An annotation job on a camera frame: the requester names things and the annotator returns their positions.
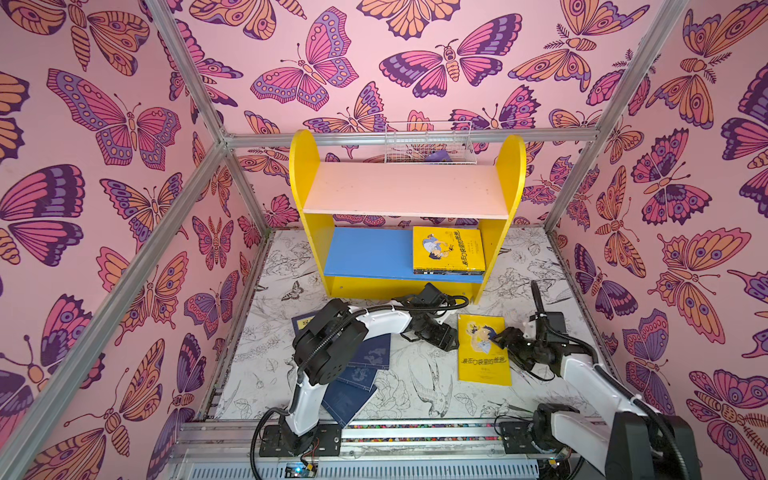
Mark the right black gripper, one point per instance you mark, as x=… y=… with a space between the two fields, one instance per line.
x=519 y=342

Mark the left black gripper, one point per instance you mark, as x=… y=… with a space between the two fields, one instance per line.
x=446 y=341

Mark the yellow cartoon book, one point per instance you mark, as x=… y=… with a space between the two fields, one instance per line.
x=448 y=251
x=480 y=360

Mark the navy book yellow label top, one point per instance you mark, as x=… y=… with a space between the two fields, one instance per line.
x=373 y=353

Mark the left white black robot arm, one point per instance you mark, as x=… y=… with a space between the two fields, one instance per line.
x=323 y=349

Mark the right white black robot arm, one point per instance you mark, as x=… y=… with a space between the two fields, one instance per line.
x=636 y=440

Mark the yellow wooden bookshelf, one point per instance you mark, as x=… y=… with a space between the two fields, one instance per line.
x=376 y=263

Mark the navy book bottom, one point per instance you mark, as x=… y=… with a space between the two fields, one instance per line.
x=343 y=402

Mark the small green circuit board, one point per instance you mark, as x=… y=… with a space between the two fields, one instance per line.
x=299 y=470

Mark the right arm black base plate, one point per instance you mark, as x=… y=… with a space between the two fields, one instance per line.
x=530 y=438

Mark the clear wire basket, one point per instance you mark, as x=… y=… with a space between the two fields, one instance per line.
x=422 y=142

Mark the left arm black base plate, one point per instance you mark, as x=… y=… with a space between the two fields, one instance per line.
x=327 y=440

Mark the aluminium mounting rail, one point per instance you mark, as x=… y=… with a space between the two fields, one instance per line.
x=374 y=449

